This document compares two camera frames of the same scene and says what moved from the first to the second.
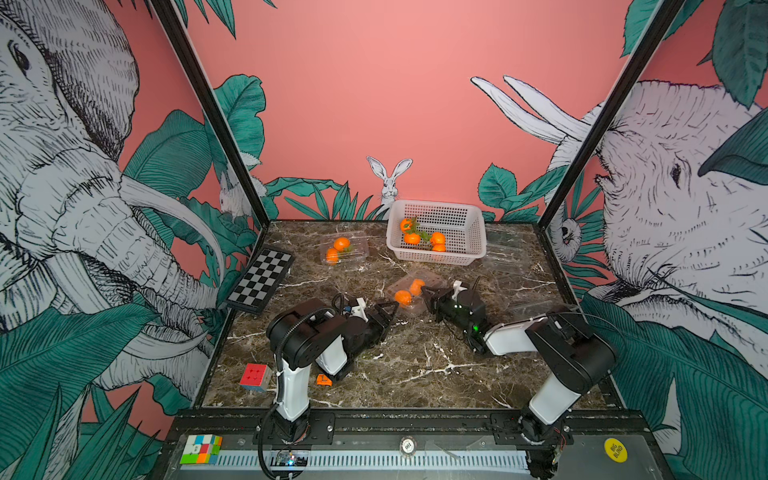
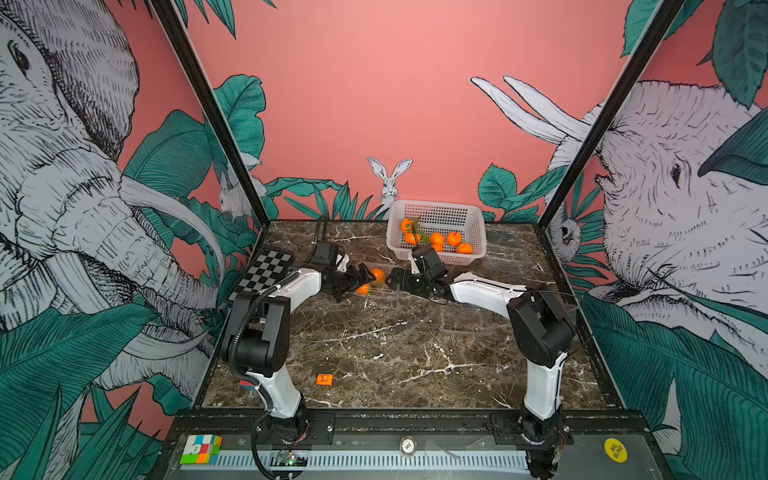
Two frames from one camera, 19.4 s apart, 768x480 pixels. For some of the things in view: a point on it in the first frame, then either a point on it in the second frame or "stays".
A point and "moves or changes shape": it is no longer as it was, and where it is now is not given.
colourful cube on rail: (201, 449) stays
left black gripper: (382, 326) -> (356, 282)
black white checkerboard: (261, 282) stays
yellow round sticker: (616, 450) stays
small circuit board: (289, 459) stays
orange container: (415, 287) moves or changes shape
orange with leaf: (437, 238) stays
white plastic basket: (436, 233) stays
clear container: (357, 253) -> (378, 291)
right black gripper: (438, 302) -> (398, 272)
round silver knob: (408, 445) stays
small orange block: (322, 379) stays
